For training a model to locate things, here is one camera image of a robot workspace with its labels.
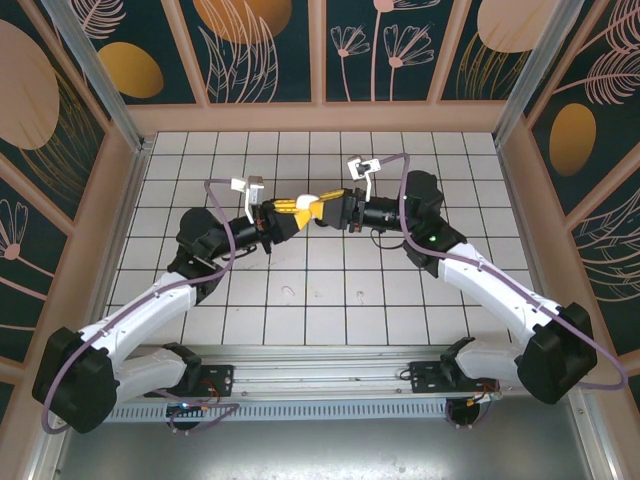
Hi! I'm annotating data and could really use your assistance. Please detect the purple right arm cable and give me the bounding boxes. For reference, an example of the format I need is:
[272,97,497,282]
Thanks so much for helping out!
[372,151,629,391]

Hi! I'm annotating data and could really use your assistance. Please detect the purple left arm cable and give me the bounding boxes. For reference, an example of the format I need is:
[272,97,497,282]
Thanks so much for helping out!
[42,177,246,436]

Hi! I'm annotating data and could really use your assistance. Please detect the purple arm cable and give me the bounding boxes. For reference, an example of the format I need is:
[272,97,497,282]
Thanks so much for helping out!
[42,177,246,436]
[372,151,629,391]

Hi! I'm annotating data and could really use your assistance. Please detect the grey slotted cable duct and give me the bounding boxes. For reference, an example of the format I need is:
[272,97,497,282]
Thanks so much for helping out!
[107,399,451,422]

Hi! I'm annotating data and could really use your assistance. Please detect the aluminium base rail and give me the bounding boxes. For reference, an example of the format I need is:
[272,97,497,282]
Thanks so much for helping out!
[119,343,526,404]

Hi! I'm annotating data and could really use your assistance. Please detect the aluminium frame post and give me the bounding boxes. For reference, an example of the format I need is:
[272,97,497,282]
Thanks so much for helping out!
[40,0,154,154]
[492,0,586,146]

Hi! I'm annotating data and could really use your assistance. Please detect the grey metal sheet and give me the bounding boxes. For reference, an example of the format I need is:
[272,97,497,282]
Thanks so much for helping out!
[47,414,619,480]

